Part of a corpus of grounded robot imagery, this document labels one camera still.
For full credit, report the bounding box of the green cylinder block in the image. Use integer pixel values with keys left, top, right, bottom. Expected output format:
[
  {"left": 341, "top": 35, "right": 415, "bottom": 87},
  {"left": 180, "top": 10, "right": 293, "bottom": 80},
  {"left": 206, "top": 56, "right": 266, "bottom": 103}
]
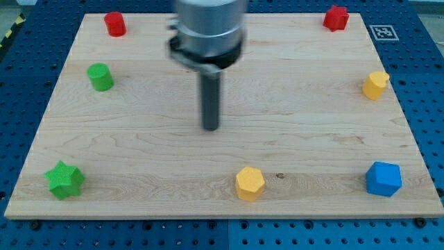
[{"left": 87, "top": 62, "right": 114, "bottom": 92}]

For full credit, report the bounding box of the red cylinder block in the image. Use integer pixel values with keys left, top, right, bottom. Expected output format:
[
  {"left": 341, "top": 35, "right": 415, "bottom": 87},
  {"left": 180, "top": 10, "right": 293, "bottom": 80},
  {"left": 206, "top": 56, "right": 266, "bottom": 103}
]
[{"left": 104, "top": 11, "right": 126, "bottom": 37}]

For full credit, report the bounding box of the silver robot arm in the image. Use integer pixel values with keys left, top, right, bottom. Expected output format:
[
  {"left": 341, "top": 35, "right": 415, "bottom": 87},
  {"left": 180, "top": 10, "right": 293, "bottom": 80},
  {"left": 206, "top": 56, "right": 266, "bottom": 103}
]
[{"left": 168, "top": 0, "right": 247, "bottom": 74}]

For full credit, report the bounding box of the black board bolt left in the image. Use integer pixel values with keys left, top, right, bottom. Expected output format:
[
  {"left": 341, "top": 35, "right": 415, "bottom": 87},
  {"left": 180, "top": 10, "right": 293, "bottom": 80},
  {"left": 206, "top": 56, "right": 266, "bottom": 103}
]
[{"left": 29, "top": 220, "right": 41, "bottom": 231}]

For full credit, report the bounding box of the white fiducial marker tag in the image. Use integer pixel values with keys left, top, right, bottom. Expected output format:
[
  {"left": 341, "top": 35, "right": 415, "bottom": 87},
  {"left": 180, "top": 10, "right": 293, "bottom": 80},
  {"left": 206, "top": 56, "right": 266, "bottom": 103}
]
[{"left": 370, "top": 24, "right": 399, "bottom": 41}]

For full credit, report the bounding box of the green star block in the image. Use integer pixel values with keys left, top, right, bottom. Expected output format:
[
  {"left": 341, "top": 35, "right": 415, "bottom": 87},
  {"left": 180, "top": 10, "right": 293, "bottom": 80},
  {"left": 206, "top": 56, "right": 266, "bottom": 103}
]
[{"left": 44, "top": 160, "right": 85, "bottom": 200}]

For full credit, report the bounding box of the blue pentagon block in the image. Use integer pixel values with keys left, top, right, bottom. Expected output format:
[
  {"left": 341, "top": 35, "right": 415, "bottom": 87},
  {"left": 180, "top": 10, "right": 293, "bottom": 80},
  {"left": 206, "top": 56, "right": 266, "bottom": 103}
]
[{"left": 366, "top": 161, "right": 402, "bottom": 197}]

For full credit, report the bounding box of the dark cylindrical pointer rod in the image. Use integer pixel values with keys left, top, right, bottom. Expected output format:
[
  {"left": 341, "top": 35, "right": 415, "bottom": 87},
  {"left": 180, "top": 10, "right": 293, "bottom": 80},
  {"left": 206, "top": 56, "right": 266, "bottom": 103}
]
[{"left": 199, "top": 72, "right": 221, "bottom": 131}]

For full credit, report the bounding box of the yellow heart block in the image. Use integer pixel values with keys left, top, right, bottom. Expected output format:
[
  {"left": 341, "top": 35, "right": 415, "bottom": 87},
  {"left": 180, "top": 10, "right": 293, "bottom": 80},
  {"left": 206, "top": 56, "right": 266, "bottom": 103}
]
[{"left": 362, "top": 72, "right": 390, "bottom": 101}]

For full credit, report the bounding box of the black board bolt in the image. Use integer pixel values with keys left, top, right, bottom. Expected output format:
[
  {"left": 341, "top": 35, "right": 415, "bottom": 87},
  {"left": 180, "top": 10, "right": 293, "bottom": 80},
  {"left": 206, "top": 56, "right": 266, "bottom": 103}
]
[
  {"left": 413, "top": 217, "right": 427, "bottom": 228},
  {"left": 29, "top": 220, "right": 41, "bottom": 231}
]

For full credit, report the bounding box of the red star block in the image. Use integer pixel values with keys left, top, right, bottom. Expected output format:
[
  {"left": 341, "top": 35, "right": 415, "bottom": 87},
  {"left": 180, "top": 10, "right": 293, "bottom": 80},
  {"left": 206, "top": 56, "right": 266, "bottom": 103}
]
[{"left": 323, "top": 5, "right": 349, "bottom": 32}]

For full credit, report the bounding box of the black board bolt right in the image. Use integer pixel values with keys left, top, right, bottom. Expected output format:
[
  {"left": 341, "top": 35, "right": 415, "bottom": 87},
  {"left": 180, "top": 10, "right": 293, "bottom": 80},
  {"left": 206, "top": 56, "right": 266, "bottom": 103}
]
[{"left": 413, "top": 217, "right": 427, "bottom": 228}]

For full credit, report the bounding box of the yellow hexagon block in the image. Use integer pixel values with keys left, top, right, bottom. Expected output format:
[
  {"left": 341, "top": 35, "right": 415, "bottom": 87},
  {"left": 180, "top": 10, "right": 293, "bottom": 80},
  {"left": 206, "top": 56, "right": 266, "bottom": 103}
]
[{"left": 235, "top": 167, "right": 265, "bottom": 202}]

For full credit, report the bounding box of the wooden board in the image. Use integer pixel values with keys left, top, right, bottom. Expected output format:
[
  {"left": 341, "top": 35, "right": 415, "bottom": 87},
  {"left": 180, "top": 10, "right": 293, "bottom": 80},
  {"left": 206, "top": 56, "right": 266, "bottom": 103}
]
[{"left": 5, "top": 13, "right": 443, "bottom": 220}]

